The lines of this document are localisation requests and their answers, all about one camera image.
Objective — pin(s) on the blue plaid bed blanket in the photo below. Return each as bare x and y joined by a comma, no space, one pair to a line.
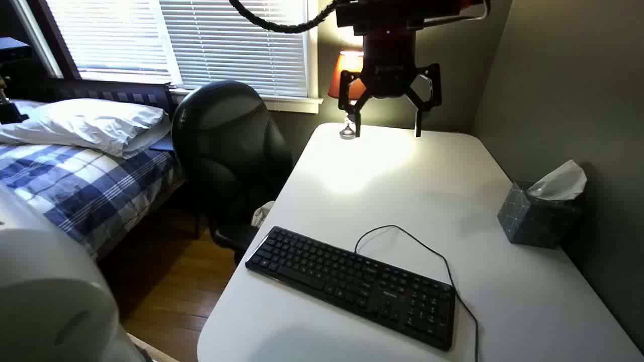
82,187

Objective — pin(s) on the white window frame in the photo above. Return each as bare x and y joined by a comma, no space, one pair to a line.
295,105

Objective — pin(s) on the white pillow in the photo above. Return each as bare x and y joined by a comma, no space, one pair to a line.
87,124

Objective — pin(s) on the white crumpled bag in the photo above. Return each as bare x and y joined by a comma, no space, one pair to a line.
262,214

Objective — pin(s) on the grey green tissue box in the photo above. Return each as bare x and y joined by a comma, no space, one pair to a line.
534,222

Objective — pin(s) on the white rounded plastic casing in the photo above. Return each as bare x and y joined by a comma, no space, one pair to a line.
48,295

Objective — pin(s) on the black leather office chair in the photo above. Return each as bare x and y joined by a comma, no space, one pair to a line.
229,147

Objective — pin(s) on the white window blinds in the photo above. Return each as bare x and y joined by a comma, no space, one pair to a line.
248,42
112,33

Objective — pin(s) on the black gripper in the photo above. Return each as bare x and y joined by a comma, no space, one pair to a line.
392,68

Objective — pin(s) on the dark bed headboard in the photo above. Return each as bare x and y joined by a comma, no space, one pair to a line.
113,92

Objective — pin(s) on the white tissue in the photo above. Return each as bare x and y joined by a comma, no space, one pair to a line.
560,181

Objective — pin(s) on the black computer keyboard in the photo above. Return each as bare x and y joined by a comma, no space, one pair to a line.
356,285

